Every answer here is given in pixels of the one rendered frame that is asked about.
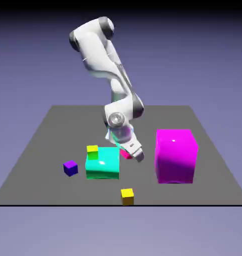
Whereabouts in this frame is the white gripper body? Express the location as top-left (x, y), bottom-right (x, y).
top-left (114, 134), bottom-right (143, 159)

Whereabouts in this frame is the small pink cube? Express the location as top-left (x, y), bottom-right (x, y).
top-left (119, 149), bottom-right (133, 160)

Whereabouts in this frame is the small lime cube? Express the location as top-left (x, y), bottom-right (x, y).
top-left (86, 145), bottom-right (99, 161)

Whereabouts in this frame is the small yellow cube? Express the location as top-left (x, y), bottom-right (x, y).
top-left (120, 188), bottom-right (135, 206)

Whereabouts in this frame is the small purple cube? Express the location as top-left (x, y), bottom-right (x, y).
top-left (63, 159), bottom-right (79, 177)

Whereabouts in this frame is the large cyan box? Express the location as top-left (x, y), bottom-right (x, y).
top-left (85, 146), bottom-right (120, 180)

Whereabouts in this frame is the large magenta box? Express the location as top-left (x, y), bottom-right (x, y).
top-left (154, 128), bottom-right (199, 184)

